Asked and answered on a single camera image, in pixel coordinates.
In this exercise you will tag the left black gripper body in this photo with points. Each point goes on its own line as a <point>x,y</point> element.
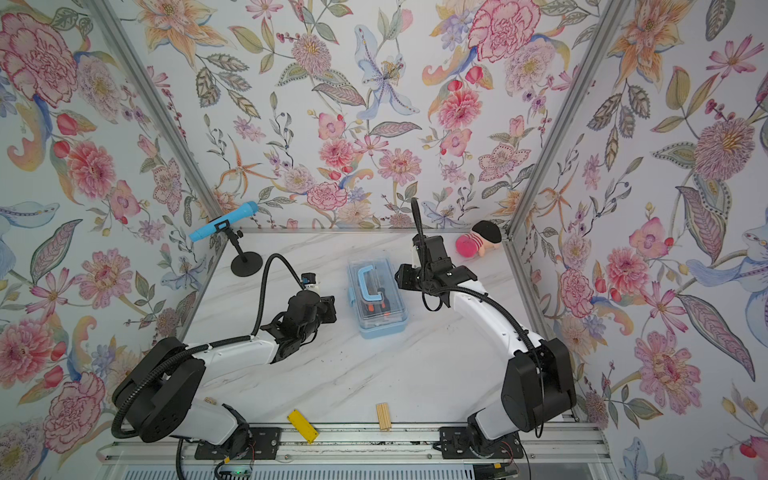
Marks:
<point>312,327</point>

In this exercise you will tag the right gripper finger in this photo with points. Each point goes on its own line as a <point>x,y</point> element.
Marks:
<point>405,271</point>
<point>402,284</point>

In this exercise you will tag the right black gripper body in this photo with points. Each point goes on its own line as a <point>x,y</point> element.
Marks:
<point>426,280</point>

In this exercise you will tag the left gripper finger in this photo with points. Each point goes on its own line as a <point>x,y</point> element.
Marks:
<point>326,302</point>
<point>328,315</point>

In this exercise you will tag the blue plastic tool box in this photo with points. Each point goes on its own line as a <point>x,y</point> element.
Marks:
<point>375,298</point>

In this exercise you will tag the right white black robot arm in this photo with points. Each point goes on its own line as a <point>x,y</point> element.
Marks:
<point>538,383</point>

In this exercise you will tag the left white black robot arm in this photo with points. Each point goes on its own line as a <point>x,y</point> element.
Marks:
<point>160,396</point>

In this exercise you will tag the pink plush toy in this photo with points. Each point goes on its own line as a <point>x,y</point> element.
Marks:
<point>482,237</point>

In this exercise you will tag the black microphone stand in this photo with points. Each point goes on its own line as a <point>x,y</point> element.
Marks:
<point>245,263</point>

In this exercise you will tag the yellow utility knife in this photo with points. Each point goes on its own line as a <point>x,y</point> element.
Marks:
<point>303,426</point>

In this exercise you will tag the blue microphone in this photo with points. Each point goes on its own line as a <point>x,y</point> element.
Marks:
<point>246,210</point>

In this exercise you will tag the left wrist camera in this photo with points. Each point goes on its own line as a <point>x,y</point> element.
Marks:
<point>309,281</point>

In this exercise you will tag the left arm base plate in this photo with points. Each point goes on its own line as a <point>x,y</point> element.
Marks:
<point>260,443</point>

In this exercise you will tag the aluminium front rail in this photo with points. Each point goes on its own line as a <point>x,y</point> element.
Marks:
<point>404,443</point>

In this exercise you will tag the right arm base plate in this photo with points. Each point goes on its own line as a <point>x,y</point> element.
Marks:
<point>464,443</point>

